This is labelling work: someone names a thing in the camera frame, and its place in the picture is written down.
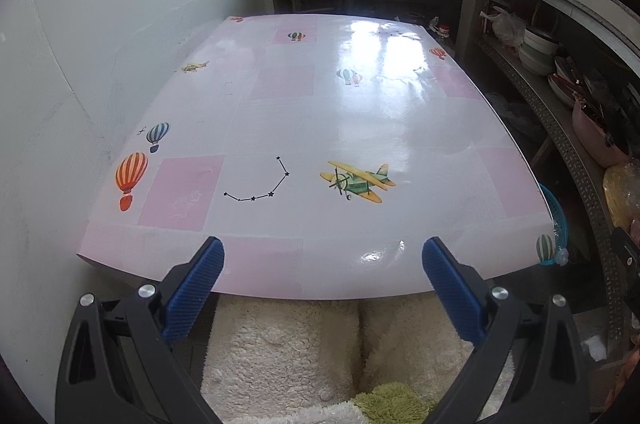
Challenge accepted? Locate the blue plastic mesh basket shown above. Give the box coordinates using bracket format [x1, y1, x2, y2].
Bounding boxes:
[537, 182, 570, 266]

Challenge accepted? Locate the white fluffy garment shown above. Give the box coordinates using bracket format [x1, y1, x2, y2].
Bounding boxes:
[200, 291, 516, 424]

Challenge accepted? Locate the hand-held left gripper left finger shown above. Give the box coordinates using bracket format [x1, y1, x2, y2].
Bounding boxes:
[56, 236, 226, 424]

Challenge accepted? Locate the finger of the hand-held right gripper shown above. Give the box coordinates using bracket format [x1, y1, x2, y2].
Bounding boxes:
[611, 226, 640, 292]

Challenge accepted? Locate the yellow plastic bag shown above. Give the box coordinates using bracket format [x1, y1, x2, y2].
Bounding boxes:
[602, 161, 640, 230]

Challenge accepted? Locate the white plastic bag on shelf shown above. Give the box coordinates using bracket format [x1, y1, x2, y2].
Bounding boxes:
[492, 11, 527, 48]

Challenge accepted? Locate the pink pot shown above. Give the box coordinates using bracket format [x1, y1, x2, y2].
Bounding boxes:
[572, 96, 632, 168]

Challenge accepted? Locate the stack of red dishes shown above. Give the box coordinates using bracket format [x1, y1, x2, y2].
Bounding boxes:
[547, 71, 592, 106]

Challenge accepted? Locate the stack of bowls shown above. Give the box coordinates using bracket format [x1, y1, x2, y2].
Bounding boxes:
[517, 26, 561, 77]

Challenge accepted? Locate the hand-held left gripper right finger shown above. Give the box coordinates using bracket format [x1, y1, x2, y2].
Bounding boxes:
[421, 236, 591, 424]

